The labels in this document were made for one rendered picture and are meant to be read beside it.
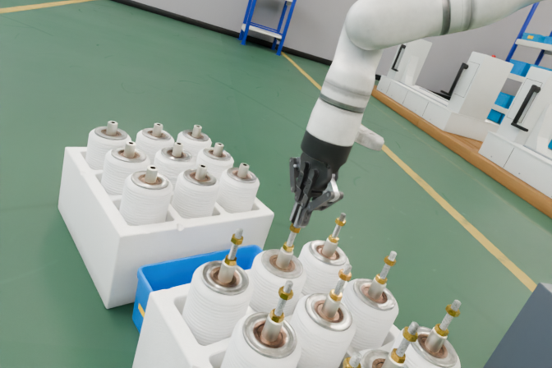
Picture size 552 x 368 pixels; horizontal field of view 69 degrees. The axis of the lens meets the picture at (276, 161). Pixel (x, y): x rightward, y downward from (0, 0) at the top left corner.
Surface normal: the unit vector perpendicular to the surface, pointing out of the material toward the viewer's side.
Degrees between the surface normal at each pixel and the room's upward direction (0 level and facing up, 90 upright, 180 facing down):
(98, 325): 0
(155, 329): 90
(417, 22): 92
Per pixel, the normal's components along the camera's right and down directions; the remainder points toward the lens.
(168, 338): -0.75, 0.01
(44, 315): 0.29, -0.89
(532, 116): 0.15, 0.40
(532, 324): -0.94, -0.22
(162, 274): 0.61, 0.42
